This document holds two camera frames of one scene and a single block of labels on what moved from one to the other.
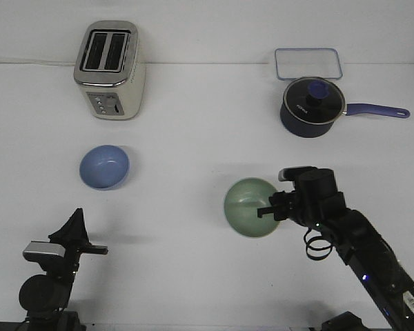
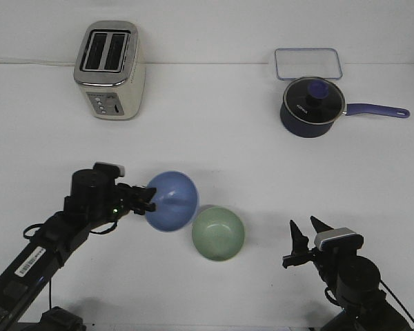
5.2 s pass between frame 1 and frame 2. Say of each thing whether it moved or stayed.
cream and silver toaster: stayed
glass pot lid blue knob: stayed
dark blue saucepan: stayed
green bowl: moved
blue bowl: moved
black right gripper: moved
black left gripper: moved
